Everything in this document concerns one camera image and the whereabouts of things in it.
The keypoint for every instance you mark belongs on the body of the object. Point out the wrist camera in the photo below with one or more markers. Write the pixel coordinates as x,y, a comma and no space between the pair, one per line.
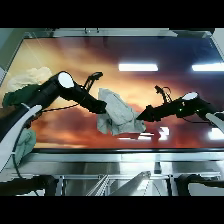
96,75
157,89

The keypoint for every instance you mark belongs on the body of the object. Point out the dark green garment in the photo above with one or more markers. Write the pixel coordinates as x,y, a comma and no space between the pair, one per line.
18,96

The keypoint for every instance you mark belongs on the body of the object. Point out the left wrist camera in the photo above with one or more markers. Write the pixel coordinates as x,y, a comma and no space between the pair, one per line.
96,75

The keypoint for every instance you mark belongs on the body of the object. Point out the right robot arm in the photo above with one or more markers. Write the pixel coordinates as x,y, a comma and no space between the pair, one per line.
196,106

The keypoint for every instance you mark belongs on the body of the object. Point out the silver frame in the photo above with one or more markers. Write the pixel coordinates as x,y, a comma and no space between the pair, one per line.
100,160

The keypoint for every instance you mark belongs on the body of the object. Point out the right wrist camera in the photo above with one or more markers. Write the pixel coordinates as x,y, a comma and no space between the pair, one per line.
157,89

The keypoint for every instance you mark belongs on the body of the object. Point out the cream garment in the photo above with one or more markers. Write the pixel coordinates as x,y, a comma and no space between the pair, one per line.
30,76

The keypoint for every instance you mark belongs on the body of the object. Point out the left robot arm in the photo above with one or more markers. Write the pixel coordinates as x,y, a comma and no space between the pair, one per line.
50,90

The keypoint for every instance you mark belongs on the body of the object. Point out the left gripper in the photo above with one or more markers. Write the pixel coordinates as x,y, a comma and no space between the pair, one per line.
95,105

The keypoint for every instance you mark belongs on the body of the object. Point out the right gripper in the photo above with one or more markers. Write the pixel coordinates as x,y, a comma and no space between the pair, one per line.
161,112

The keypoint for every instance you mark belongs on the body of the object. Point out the grey T-shirt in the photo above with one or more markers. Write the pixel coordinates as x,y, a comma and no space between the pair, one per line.
120,113

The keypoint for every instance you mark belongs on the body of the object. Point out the light green garment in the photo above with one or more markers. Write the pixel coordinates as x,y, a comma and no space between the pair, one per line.
26,141

